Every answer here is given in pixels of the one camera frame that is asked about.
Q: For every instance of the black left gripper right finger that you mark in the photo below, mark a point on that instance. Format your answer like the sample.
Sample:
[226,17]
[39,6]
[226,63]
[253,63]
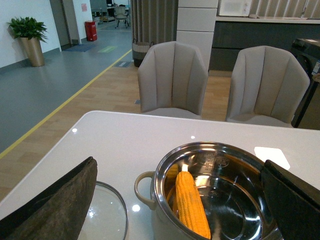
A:
[294,203]

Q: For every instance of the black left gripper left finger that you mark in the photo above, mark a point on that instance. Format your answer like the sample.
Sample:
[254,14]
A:
[58,212]

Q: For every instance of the glass pot lid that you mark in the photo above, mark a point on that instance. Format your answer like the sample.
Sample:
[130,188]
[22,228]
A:
[107,216]

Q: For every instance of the yellow corn cob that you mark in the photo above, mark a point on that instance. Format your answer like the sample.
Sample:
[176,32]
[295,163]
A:
[189,204]

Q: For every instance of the white electric cooking pot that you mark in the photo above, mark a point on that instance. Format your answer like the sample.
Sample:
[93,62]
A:
[229,185]

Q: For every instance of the gold planter pot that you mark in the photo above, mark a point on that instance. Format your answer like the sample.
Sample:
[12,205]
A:
[33,50]

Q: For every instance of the right beige upholstered chair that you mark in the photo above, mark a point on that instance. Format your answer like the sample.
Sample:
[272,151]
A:
[266,88]

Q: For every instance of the beige upholstered chair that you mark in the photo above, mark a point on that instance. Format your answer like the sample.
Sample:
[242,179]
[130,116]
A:
[172,81]
[266,88]

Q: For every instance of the blue floor mat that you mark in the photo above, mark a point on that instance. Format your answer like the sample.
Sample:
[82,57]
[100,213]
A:
[80,48]

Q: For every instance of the left beige upholstered chair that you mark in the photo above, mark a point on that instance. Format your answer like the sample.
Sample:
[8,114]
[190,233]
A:
[172,81]

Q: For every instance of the dark kitchen counter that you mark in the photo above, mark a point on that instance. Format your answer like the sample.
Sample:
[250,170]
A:
[232,34]

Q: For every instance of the striped woven basket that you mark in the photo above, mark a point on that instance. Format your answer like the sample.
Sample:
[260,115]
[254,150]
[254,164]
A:
[139,51]

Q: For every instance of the red fire extinguisher box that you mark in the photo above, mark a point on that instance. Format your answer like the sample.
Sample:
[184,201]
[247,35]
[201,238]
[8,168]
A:
[90,30]

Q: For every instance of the green potted plant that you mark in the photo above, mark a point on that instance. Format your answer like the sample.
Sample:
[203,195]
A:
[28,27]

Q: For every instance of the white microwave oven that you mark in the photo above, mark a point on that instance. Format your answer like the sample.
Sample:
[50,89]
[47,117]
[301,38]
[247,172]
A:
[234,8]

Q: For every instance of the distant office chair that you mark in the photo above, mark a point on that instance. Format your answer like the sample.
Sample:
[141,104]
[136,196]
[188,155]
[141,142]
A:
[120,14]

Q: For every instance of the white pillar cabinet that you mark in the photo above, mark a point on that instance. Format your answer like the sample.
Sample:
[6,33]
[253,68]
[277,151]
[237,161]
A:
[196,24]

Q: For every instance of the grey curtain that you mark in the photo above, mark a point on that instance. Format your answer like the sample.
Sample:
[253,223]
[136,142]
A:
[154,20]

